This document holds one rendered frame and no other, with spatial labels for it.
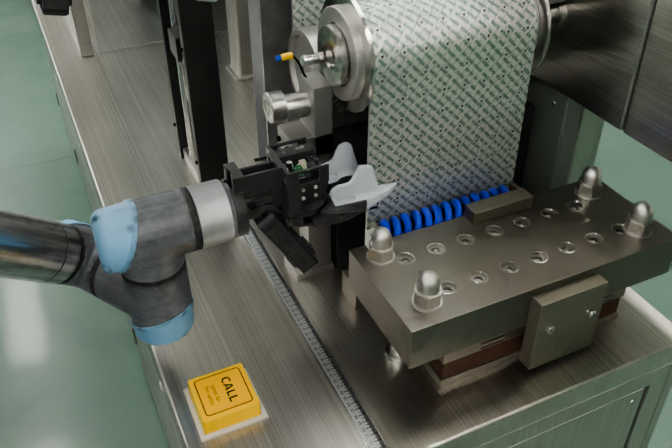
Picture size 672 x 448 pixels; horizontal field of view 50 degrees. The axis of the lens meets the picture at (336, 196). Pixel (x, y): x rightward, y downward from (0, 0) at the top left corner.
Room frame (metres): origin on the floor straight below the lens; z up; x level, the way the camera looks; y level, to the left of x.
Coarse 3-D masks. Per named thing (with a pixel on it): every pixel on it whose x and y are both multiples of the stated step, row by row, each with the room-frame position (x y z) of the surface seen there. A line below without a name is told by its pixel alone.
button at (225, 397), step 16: (224, 368) 0.61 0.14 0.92; (240, 368) 0.61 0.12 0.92; (192, 384) 0.58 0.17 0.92; (208, 384) 0.58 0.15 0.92; (224, 384) 0.58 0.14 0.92; (240, 384) 0.58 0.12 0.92; (192, 400) 0.58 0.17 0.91; (208, 400) 0.56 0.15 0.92; (224, 400) 0.56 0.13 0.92; (240, 400) 0.56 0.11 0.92; (256, 400) 0.56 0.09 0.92; (208, 416) 0.54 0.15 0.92; (224, 416) 0.54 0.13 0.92; (240, 416) 0.55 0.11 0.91; (208, 432) 0.53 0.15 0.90
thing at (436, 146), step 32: (416, 96) 0.79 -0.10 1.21; (448, 96) 0.81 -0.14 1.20; (480, 96) 0.83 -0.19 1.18; (512, 96) 0.85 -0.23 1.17; (384, 128) 0.77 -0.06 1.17; (416, 128) 0.79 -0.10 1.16; (448, 128) 0.81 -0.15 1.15; (480, 128) 0.83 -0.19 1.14; (512, 128) 0.86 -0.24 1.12; (384, 160) 0.77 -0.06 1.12; (416, 160) 0.79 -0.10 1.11; (448, 160) 0.81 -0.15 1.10; (480, 160) 0.84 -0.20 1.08; (512, 160) 0.86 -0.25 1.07; (416, 192) 0.80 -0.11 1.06; (448, 192) 0.82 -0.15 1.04
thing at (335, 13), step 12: (324, 12) 0.85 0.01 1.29; (336, 12) 0.81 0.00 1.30; (348, 12) 0.81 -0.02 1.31; (348, 24) 0.79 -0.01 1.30; (348, 36) 0.78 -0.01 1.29; (360, 36) 0.78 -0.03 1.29; (360, 48) 0.77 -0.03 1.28; (360, 60) 0.77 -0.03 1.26; (360, 72) 0.76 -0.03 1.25; (348, 84) 0.78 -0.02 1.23; (360, 84) 0.77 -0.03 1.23; (348, 96) 0.78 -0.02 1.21
